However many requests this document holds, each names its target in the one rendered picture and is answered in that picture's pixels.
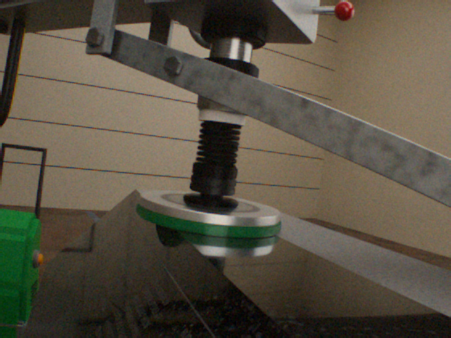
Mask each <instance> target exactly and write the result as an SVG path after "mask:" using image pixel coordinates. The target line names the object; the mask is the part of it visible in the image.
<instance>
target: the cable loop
mask: <svg viewBox="0 0 451 338"><path fill-rule="evenodd" d="M26 25H27V24H26V22H24V21H23V20H22V21H20V20H13V25H12V32H11V34H10V43H9V49H8V52H7V57H6V69H5V73H4V77H3V81H2V90H1V95H0V128H1V127H2V126H3V125H4V124H5V121H6V120H7V118H8V116H9V114H10V111H11V108H12V105H13V101H14V93H15V89H16V85H17V80H18V75H19V63H20V59H21V55H22V50H23V40H24V37H25V32H26Z"/></svg>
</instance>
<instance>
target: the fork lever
mask: <svg viewBox="0 0 451 338"><path fill-rule="evenodd" d="M102 36H103V34H102V32H101V30H100V28H99V27H94V28H91V29H89V31H88V34H87V36H86V38H85V40H86V41H85V42H86V43H87V44H88V47H96V46H97V45H100V42H101V39H102ZM100 56H104V57H105V58H108V59H109V60H113V61H115V62H118V63H120V64H124V65H125V66H129V67H131V68H133V69H135V70H139V71H140V72H144V73H145V74H149V75H151V76H153V77H155V78H158V79H161V80H164V81H166V82H168V83H169V84H171V85H176V86H179V87H180V88H182V89H185V90H187V91H189V92H192V93H195V94H197V95H200V96H202V97H204V98H206V99H208V100H211V101H216V102H217V103H218V104H221V105H224V106H226V107H228V108H230V109H233V110H234V111H237V112H239V113H244V114H245V115H248V116H250V117H252V118H254V119H256V120H259V121H261V122H264V123H266V124H267V125H269V126H272V127H275V128H276V129H278V130H282V131H285V132H287V133H289V134H292V135H293V136H296V137H297V138H301V139H303V140H304V141H306V142H309V143H312V144H313V145H314V146H318V147H320V148H322V149H323V150H328V151H330V152H332V153H334V154H336V155H338V156H340V157H342V158H344V159H347V160H349V161H350V162H352V163H356V164H358V165H360V166H363V167H365V168H367V169H368V170H370V171H373V172H374V173H377V174H380V175H382V176H385V177H386V178H388V179H390V180H392V181H395V182H397V183H400V184H401V185H403V186H405V187H406V188H411V189H412V190H414V191H415V192H418V193H421V194H423V195H424V196H427V197H428V198H432V199H433V200H435V201H437V202H440V203H442V204H444V205H445V206H449V207H450V208H451V159H449V158H447V157H446V156H444V155H441V154H438V153H436V152H434V151H432V150H429V149H428V148H426V147H423V146H421V145H418V144H415V143H414V142H411V141H409V140H407V139H405V138H402V137H400V136H399V135H396V134H393V133H392V132H388V131H385V130H383V129H380V128H378V127H377V126H374V125H371V124H370V123H368V122H364V121H363V120H360V119H358V118H356V117H353V116H351V115H349V114H347V113H344V112H342V111H339V110H338V109H334V108H330V107H328V106H326V105H323V104H321V103H318V102H316V101H313V100H311V99H308V98H306V97H303V96H301V95H299V94H296V93H294V92H291V91H289V90H286V89H284V88H281V87H279V86H277V85H274V84H269V83H267V82H265V81H262V80H259V79H257V78H255V77H252V76H249V75H247V74H245V73H243V72H237V71H234V70H233V69H231V68H227V67H225V66H222V65H220V64H215V63H213V62H211V61H208V60H206V59H203V58H199V57H196V56H194V55H191V54H189V53H187V52H182V51H179V50H177V49H175V48H171V47H169V46H166V45H163V44H160V43H157V42H154V41H150V40H148V39H145V38H141V37H139V36H137V35H132V34H130V33H126V32H124V31H120V30H117V29H115V28H114V40H113V46H112V50H111V53H110V54H109V55H100Z"/></svg>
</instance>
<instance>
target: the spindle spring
mask: <svg viewBox="0 0 451 338"><path fill-rule="evenodd" d="M210 126H216V127H225V128H233V129H241V128H242V127H241V126H238V125H232V124H224V123H214V122H202V123H201V127H203V128H201V129H200V133H202V134H200V135H199V138H200V139H202V140H200V141H199V142H198V143H199V144H201V145H199V146H198V147H197V149H199V150H202V151H198V152H197V155H199V156H202V157H205V156H207V157H216V158H227V159H211V158H202V157H197V158H196V160H197V161H201V162H211V163H228V164H227V166H230V167H236V166H235V165H234V163H236V162H237V160H236V159H234V158H237V157H238V155H237V154H235V153H234V152H237V151H238V148H237V147H235V146H238V145H239V143H238V142H234V141H239V140H240V137H238V136H234V135H240V133H241V132H240V131H239V130H227V129H218V128H209V127H210ZM208 133H217V134H208ZM219 134H233V135H232V136H228V135H219ZM208 138H210V139H219V140H229V141H231V142H223V141H214V140H207V139H208ZM206 144H211V145H220V146H206ZM223 146H230V147H223ZM206 150H215V151H224V152H229V154H228V153H217V152H208V151H206Z"/></svg>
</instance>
